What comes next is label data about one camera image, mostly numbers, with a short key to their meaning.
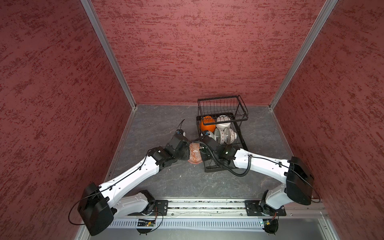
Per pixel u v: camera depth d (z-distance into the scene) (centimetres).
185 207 76
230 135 92
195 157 83
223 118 104
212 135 94
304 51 88
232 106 92
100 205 38
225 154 58
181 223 71
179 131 69
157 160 52
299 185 42
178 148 60
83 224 41
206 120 103
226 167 56
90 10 72
